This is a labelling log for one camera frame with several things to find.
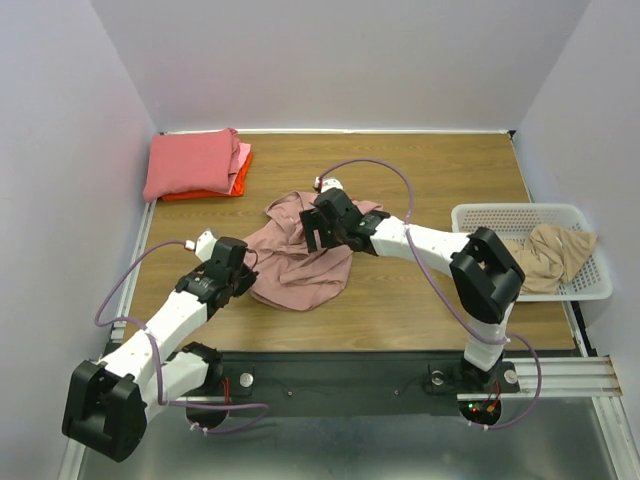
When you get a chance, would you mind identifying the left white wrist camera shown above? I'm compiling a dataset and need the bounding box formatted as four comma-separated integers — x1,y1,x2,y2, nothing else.
184,229,217,262

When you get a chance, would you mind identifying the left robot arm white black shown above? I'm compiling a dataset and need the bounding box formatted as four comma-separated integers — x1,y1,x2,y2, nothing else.
62,232,257,462

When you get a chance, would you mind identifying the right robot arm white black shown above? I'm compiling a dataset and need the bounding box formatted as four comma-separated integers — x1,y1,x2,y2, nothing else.
300,188,525,390

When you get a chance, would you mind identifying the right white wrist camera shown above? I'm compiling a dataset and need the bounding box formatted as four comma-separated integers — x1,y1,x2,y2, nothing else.
313,176,344,194

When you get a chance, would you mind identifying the folded light pink t-shirt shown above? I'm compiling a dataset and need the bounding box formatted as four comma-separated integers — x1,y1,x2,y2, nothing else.
227,143,251,196

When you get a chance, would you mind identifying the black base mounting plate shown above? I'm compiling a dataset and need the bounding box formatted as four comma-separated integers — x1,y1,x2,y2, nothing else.
191,351,520,417

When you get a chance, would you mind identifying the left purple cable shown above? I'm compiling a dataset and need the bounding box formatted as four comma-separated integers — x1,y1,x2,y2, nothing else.
93,238,271,435

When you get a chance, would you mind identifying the folded orange red t-shirt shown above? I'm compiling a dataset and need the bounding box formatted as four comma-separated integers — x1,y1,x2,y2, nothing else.
161,150,253,201

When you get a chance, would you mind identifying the aluminium frame rail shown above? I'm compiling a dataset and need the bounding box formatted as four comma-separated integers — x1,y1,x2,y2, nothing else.
514,354,624,399
103,201,156,356

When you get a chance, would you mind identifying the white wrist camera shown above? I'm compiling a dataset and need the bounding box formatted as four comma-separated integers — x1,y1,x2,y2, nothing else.
184,229,217,262
313,176,344,194

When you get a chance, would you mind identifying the white plastic laundry basket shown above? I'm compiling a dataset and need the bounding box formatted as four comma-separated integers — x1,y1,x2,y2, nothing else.
451,203,612,302

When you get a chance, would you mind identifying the dusty pink printed t-shirt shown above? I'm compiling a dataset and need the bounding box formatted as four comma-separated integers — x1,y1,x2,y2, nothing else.
245,191,353,311

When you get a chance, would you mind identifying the aluminium frame rail front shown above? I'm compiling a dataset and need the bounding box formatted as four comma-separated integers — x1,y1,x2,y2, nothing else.
514,354,624,399

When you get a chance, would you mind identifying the beige crumpled t-shirt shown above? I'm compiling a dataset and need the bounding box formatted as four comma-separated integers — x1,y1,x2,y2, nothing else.
503,224,598,295

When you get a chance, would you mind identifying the folded coral pink t-shirt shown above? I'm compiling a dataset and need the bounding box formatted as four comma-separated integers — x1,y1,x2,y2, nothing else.
143,128,240,202

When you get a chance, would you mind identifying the aluminium frame rail left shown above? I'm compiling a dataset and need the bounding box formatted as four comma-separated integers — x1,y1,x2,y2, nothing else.
103,201,156,356

